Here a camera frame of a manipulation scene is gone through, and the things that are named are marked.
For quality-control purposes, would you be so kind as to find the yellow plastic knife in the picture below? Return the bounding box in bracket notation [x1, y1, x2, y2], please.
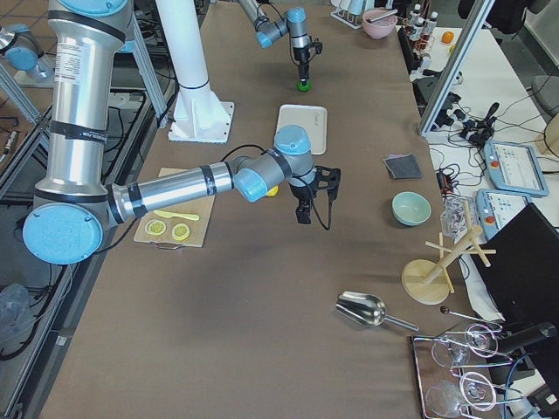
[154, 209, 200, 221]

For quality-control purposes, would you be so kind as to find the lower lemon slice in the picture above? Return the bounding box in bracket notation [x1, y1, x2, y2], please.
[171, 223, 191, 242]

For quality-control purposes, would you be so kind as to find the wine glass rack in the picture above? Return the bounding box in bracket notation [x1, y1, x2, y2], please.
[411, 323, 540, 418]

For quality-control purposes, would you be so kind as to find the teach pendant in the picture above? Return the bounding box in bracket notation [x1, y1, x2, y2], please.
[483, 140, 549, 197]
[475, 189, 532, 240]

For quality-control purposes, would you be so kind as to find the black monitor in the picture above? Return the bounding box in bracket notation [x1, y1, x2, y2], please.
[475, 203, 558, 325]

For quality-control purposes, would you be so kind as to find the beige rabbit tray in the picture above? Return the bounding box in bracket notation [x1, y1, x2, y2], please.
[274, 103, 328, 157]

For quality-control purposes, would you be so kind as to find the silver metal scoop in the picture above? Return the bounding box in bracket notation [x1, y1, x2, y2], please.
[335, 291, 419, 332]

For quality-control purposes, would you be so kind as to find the light green bowl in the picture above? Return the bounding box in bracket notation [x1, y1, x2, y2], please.
[391, 191, 431, 227]

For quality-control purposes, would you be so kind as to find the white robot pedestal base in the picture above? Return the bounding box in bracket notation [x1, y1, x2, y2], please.
[156, 0, 234, 144]

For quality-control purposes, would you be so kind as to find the pink bowl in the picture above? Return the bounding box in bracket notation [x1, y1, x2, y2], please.
[362, 9, 398, 39]

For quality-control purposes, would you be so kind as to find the right teach pendant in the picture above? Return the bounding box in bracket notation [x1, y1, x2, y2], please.
[475, 189, 532, 240]

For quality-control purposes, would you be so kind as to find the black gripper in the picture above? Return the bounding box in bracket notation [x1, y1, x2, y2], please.
[292, 37, 322, 81]
[288, 166, 342, 224]

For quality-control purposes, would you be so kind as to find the left teach pendant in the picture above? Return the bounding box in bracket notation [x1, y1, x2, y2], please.
[483, 140, 549, 197]

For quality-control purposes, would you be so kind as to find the green lime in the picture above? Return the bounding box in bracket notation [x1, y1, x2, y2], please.
[296, 79, 312, 92]

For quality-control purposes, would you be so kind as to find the bamboo cutting board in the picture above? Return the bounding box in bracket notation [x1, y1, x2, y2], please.
[133, 168, 216, 249]

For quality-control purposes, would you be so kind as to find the grey folded cloth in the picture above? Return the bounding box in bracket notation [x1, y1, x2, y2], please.
[383, 154, 423, 180]

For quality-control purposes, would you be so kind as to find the upper lemon slice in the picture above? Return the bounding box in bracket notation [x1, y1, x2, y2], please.
[144, 219, 167, 237]

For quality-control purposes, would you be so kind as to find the lemon slice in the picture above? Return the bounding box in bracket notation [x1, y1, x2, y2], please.
[171, 223, 191, 242]
[144, 219, 167, 237]

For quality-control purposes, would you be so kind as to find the wooden mug tree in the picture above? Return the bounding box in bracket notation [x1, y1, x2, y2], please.
[401, 202, 497, 305]

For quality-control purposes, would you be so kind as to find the yellow lemon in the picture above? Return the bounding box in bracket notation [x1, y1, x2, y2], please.
[266, 186, 279, 196]

